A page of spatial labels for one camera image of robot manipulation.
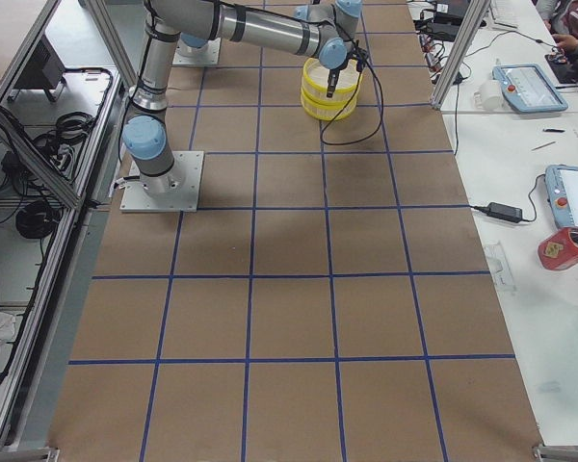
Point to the blue teach pendant far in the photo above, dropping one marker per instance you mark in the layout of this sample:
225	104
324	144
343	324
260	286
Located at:
527	89

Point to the blue teach pendant near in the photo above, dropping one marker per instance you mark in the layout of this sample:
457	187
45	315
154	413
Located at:
561	183

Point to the aluminium frame post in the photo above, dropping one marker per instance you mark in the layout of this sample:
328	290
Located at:
468	15

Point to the black power brick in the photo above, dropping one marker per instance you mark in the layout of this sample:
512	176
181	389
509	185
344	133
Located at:
504	212

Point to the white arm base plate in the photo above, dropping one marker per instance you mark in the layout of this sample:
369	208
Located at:
176	191

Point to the yellow steamer layer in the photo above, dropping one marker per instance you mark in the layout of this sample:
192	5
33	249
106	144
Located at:
327	111
315	82

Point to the red round tin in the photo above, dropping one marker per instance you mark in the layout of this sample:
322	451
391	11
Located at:
560	251

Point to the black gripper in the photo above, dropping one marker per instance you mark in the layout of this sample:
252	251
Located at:
333	77

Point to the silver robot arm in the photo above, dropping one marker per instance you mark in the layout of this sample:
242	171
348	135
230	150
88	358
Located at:
324	32

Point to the blue teach pendant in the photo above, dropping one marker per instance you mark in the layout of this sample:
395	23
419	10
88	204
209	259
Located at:
527	89
561	183

